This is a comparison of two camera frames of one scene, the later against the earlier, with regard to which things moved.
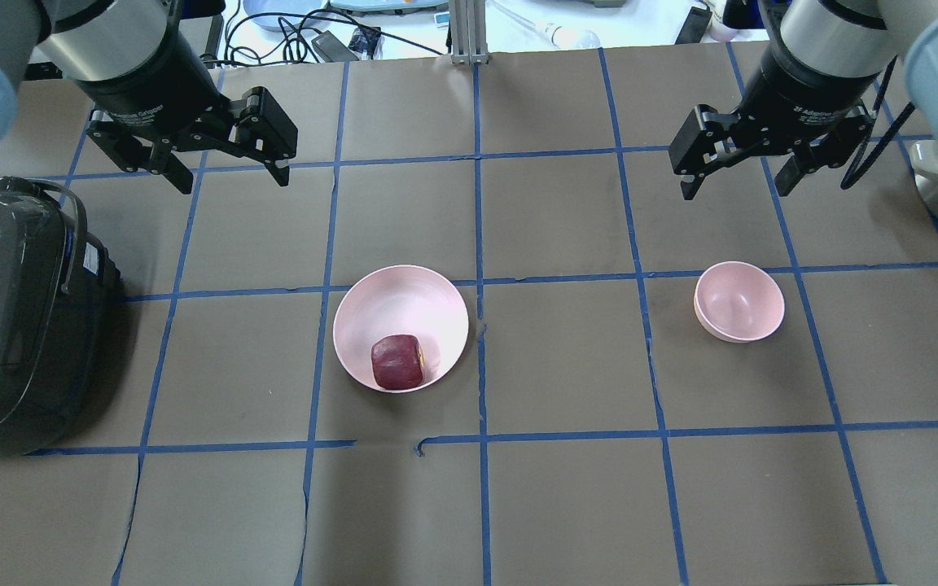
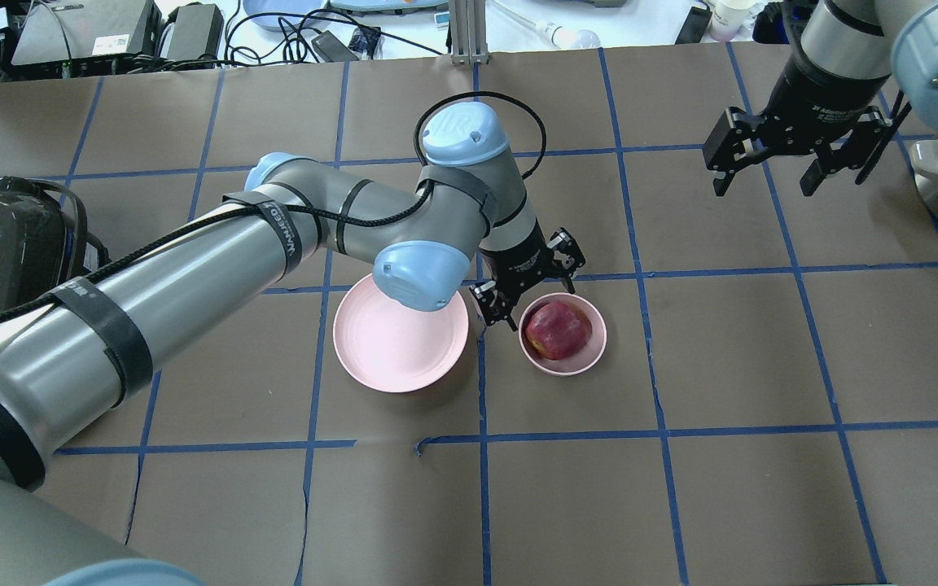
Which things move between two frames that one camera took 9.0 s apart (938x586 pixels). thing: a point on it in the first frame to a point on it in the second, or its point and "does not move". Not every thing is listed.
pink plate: [401, 299] does not move
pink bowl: [738, 301] to [581, 360]
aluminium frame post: [469, 33] does not move
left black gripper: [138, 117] to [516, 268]
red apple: [397, 361] to [557, 330]
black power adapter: [332, 49] does not move
